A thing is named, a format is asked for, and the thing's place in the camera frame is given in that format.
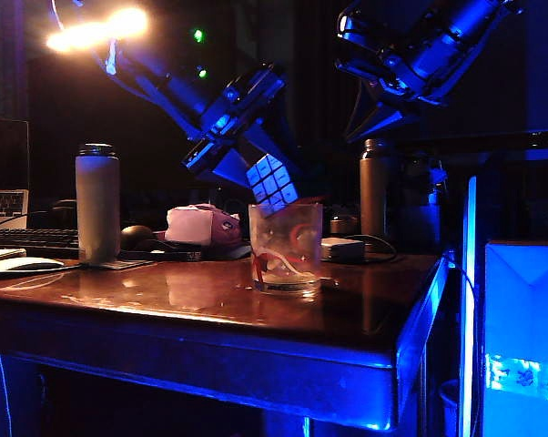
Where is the dark metal bottle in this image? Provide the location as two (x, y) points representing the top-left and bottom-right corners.
(359, 137), (396, 241)

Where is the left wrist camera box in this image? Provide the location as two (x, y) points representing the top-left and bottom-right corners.
(179, 137), (232, 178)

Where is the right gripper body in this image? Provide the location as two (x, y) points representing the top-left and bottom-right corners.
(335, 7), (453, 108)

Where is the black keyboard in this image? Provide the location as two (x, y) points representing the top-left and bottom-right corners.
(0, 227), (80, 257)

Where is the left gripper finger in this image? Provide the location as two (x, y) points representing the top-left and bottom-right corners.
(211, 147), (258, 188)
(238, 118), (303, 184)

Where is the grey thermos tumbler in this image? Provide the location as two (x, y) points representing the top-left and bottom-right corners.
(75, 143), (121, 266)

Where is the clear glass cup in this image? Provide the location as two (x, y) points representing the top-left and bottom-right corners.
(248, 202), (324, 298)

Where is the flat card coaster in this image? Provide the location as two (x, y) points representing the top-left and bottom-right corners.
(79, 259), (156, 271)

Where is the white computer mouse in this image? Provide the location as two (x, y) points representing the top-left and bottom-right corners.
(0, 257), (66, 276)

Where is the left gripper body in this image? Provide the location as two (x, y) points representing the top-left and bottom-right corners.
(195, 62), (289, 147)

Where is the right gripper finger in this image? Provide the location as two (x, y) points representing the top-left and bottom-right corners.
(348, 101), (421, 144)
(344, 87), (381, 141)

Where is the black adapter cable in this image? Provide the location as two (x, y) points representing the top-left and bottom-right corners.
(344, 233), (400, 265)

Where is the dark round object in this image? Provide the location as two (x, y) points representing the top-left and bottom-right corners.
(120, 224), (156, 252)

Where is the white tissue pack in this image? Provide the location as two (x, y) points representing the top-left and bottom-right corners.
(164, 206), (217, 245)

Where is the Rubik's cube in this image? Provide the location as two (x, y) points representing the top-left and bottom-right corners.
(245, 153), (301, 215)

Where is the white upright panel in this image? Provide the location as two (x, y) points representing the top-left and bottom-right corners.
(460, 176), (479, 437)

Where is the dark monitor screen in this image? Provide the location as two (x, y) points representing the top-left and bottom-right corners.
(523, 0), (548, 134)

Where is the glowing desk lamp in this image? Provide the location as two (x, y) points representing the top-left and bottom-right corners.
(45, 5), (149, 54)

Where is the white storage box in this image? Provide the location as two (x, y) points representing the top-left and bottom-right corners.
(482, 239), (548, 437)

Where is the white power adapter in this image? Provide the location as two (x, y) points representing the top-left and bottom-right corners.
(320, 237), (366, 264)

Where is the dark spray bottle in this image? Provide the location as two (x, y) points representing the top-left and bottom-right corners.
(400, 153), (444, 250)

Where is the silver laptop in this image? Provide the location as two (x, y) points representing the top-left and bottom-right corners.
(0, 119), (31, 231)

